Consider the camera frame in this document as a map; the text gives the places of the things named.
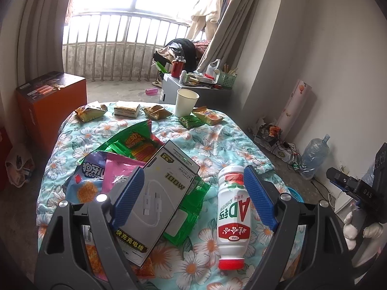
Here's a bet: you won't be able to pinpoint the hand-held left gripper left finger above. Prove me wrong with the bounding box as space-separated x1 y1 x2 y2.
35 166 146 290

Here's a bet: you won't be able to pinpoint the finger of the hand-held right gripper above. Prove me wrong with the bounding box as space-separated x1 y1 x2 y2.
331 181 363 201
326 167 353 186

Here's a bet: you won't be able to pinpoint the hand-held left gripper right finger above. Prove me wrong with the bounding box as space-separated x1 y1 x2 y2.
243 166 354 290

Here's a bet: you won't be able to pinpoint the white bottle with red cap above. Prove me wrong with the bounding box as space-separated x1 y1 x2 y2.
217 166 251 271

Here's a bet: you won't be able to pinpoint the white cable box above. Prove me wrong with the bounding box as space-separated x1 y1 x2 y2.
113 140 201 268

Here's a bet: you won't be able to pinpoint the blue mesh wastebasket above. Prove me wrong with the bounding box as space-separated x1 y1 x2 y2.
286 187 305 203

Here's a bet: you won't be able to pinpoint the person's right hand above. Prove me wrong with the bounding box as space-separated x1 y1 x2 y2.
344 210 382 250

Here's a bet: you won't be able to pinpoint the large clear water jug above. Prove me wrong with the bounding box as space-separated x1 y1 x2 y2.
299 134 331 179

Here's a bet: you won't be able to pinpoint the pink snack packet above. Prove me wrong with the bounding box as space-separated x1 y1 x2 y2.
101 152 147 194

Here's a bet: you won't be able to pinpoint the purple snack packet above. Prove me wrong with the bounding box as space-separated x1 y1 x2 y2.
65 152 111 281

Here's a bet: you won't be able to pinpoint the white carton pack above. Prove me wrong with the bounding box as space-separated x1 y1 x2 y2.
254 136 300 162

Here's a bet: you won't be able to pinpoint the large green snack packet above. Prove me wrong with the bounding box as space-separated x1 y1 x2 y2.
97 120 165 165

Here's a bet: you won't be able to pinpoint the clear green snack packet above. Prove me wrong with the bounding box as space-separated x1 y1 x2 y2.
162 178 212 247

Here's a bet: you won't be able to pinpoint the black orange snack bag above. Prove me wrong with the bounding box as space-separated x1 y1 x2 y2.
260 124 283 145

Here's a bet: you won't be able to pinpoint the floral teal blanket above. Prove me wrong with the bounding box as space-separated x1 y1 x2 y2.
36 101 303 290

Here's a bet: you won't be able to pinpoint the rolled white poster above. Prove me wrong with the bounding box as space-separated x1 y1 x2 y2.
276 79 313 133

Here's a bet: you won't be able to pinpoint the wrapped sandwich pack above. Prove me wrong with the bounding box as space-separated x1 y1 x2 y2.
113 100 141 118

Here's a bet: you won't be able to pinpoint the brown snack packet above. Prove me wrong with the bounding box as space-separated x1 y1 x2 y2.
142 104 173 121

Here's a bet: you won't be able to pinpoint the yellow green snack packet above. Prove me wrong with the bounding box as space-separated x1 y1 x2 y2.
74 103 108 123

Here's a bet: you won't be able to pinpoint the yellow orange snack packet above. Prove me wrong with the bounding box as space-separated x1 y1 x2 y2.
193 106 225 126

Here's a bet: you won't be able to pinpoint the small green snack packet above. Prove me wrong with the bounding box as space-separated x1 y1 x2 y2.
178 115 204 129

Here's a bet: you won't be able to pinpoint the pink white plastic bag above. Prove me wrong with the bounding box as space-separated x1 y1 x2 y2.
5 143 35 185

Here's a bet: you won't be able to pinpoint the white paper cup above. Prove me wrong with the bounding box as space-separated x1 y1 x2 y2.
176 88 200 118

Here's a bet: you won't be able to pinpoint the orange cardboard box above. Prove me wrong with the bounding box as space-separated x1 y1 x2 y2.
16 72 88 154

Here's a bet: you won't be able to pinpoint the grey cabinet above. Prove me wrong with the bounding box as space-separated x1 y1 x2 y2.
159 73 233 105

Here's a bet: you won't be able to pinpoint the green plastic basket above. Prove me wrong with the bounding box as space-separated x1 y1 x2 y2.
218 71 238 89

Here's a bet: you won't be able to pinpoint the pile of papers and boxes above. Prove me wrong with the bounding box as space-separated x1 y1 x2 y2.
186 72 220 88

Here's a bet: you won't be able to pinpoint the red thermos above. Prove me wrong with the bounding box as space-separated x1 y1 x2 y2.
171 56 186 78

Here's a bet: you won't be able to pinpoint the metal window railing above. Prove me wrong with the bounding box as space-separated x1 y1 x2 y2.
62 12 194 82

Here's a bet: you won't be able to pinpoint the beige right curtain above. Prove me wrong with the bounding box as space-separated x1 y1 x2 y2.
196 0 286 73

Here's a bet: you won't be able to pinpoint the beige curtain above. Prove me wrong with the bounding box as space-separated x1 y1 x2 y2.
196 0 286 73
0 0 76 118

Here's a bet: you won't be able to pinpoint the beige left curtain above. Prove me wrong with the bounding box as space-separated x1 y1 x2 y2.
0 0 76 118

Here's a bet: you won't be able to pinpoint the hanging cream garment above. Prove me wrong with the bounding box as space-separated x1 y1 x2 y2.
190 0 226 41

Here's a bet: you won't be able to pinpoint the black cables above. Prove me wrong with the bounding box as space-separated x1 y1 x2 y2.
280 140 303 170

